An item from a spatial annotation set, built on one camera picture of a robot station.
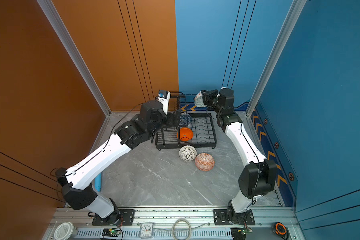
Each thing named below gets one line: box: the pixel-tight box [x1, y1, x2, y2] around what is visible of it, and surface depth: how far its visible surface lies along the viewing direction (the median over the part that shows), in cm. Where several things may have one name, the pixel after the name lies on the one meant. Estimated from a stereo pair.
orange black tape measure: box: [273, 221, 289, 240], surface depth 69 cm
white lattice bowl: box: [178, 145, 197, 162], surface depth 96 cm
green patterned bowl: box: [194, 90, 207, 108], surface depth 79 cm
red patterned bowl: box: [195, 152, 215, 172], surface depth 93 cm
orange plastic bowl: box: [177, 127, 194, 142], surface depth 102 cm
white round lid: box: [53, 222, 78, 240], surface depth 66 cm
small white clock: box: [139, 223, 154, 238], surface depth 70 cm
